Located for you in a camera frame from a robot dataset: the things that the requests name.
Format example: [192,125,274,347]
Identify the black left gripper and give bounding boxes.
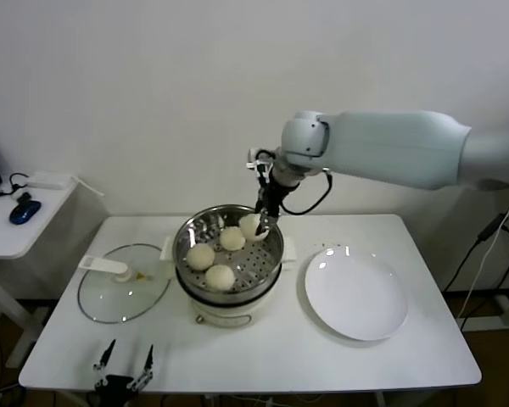
[92,338,155,399]

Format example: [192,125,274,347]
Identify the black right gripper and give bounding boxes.
[253,171,300,239]

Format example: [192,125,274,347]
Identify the white steamed baozi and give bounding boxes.
[186,243,216,272]
[218,226,247,253]
[238,214,267,243]
[204,262,236,293]

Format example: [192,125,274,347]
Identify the stainless steel steamer basket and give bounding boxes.
[171,205,285,296]

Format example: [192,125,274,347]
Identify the white round plate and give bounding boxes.
[304,247,410,342]

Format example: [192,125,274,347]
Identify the white side table with laptop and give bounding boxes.
[0,181,76,370]

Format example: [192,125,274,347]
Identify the blue computer mouse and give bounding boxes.
[8,201,42,226]

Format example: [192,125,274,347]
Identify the white power adapter box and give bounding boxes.
[27,170,69,191]

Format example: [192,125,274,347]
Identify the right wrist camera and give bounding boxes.
[246,147,277,177]

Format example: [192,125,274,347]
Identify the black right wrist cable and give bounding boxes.
[279,167,334,216]

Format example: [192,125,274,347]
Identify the glass lid with white handle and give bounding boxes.
[76,243,172,326]

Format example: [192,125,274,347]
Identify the black cable on side table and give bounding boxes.
[0,172,31,205]

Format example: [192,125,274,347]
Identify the black hanging cable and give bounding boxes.
[442,213,509,294]

